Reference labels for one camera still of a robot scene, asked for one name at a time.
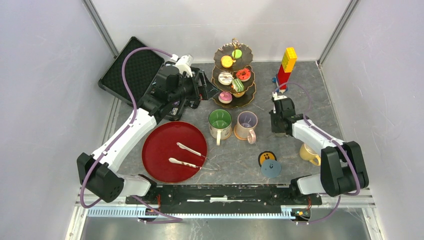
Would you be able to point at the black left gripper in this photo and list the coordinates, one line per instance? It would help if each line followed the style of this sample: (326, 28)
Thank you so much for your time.
(200, 93)

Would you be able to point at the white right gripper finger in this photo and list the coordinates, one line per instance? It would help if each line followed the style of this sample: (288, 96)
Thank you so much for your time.
(178, 162)
(182, 146)

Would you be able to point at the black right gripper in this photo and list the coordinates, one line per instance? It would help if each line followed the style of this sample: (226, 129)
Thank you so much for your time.
(274, 128)

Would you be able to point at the pink ceramic mug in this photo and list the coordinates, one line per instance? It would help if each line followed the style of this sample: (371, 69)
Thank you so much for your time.
(246, 123)

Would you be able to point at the yellow ceramic mug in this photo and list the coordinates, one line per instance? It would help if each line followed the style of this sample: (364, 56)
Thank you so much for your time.
(308, 154)

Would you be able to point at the green inside ceramic mug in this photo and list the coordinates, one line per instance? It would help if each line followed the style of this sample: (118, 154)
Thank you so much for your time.
(220, 125)

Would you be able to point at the woven coaster front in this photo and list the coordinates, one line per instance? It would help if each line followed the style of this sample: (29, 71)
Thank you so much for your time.
(237, 136)

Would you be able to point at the green matcha cake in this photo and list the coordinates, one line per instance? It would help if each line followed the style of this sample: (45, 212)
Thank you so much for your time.
(237, 85)

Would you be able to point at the red frosted donut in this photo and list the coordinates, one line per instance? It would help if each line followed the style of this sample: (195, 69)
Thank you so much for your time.
(243, 74)

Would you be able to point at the white chocolate striped donut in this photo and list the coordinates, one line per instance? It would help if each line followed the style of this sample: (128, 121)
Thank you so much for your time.
(225, 78)

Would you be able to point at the pink frosted donut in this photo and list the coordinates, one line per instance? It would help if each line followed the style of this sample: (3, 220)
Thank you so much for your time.
(225, 97)

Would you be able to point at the orange macaron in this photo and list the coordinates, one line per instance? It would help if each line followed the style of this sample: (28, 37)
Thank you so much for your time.
(226, 61)

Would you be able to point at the green macaron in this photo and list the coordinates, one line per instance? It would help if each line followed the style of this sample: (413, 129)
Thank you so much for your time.
(236, 54)

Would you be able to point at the small grey cup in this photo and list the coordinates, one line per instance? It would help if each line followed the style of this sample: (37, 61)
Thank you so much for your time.
(280, 134)

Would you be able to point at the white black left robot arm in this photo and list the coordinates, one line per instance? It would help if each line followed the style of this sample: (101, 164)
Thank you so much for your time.
(98, 171)

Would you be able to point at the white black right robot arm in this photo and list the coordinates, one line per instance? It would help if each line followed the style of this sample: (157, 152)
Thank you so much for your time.
(342, 169)

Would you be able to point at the red round tray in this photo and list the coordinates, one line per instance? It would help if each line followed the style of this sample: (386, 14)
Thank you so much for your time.
(161, 144)

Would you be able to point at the black poker chip case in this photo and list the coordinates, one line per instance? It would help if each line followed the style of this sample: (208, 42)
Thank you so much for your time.
(140, 71)

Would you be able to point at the yellow round coaster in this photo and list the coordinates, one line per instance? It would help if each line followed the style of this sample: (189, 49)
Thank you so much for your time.
(266, 155)

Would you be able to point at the small brown pastry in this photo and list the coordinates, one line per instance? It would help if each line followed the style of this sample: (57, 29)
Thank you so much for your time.
(238, 94)

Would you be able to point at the blue round coaster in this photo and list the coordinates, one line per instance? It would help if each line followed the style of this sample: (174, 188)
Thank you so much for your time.
(271, 168)

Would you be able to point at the red yellow toy block tower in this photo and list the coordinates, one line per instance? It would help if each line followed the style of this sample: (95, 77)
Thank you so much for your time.
(286, 67)

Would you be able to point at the three-tier black gold stand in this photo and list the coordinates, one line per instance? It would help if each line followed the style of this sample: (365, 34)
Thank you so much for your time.
(233, 75)

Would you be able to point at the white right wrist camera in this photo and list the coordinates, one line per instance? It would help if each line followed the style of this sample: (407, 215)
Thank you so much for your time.
(277, 96)

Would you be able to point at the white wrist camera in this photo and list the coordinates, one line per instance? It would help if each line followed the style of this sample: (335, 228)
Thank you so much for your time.
(277, 96)
(183, 63)

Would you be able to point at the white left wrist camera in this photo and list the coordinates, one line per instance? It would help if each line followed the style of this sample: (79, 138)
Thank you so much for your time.
(183, 63)

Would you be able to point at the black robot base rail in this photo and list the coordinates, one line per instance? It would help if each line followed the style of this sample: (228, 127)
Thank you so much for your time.
(227, 198)

